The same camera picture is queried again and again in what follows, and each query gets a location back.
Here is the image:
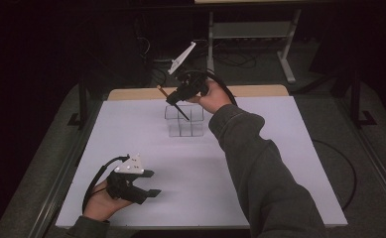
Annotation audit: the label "clear plastic organizer box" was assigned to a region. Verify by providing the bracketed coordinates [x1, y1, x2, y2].
[164, 103, 205, 138]

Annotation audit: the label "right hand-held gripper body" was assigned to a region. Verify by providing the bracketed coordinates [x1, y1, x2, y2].
[167, 41, 211, 100]

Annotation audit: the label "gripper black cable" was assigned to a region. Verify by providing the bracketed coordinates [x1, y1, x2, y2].
[180, 68, 359, 211]
[81, 154, 131, 214]

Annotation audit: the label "light wooden table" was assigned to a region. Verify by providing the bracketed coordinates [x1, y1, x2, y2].
[107, 84, 290, 102]

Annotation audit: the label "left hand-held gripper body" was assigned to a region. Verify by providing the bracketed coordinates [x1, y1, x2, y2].
[105, 152, 149, 205]

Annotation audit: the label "person's right hand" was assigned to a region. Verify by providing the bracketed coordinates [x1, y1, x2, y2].
[194, 79, 233, 115]

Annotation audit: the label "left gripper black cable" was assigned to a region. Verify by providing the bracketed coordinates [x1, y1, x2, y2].
[81, 154, 131, 214]

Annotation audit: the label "tangled black floor cables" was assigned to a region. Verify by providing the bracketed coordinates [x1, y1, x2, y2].
[212, 52, 258, 69]

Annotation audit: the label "white metal frame desk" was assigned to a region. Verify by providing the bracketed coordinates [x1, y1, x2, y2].
[193, 0, 334, 85]

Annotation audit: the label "black floor cable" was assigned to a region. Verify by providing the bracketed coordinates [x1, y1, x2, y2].
[150, 64, 182, 89]

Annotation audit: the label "aluminium frame rail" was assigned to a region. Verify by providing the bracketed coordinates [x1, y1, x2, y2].
[331, 98, 386, 209]
[27, 100, 103, 238]

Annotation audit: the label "white table mat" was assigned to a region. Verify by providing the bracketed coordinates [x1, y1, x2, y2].
[55, 95, 349, 229]

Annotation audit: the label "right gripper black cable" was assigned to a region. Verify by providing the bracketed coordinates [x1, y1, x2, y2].
[180, 68, 359, 211]

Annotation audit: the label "black metal stand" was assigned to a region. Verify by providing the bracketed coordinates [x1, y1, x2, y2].
[66, 74, 89, 131]
[349, 69, 378, 129]

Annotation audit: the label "person's left hand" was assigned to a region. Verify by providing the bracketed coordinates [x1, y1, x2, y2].
[82, 179, 134, 222]

